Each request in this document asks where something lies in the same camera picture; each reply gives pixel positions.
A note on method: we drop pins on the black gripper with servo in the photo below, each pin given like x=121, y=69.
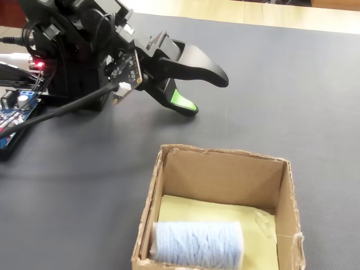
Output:
x=152, y=56

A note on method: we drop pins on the light blue yarn-wrapped block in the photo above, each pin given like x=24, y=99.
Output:
x=197, y=243

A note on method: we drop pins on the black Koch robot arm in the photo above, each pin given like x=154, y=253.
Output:
x=73, y=42

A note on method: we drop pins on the open brown cardboard box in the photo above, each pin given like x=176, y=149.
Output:
x=225, y=177

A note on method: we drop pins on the yellow paper box liner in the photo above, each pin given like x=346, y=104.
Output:
x=225, y=212

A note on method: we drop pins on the dark grey table mat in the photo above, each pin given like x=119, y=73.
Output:
x=84, y=182

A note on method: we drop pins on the motor driver board red LEDs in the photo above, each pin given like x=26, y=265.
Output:
x=38, y=64

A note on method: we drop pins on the blue circuit board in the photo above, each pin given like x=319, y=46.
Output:
x=14, y=115

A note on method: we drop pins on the small camera circuit board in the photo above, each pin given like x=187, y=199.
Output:
x=126, y=70

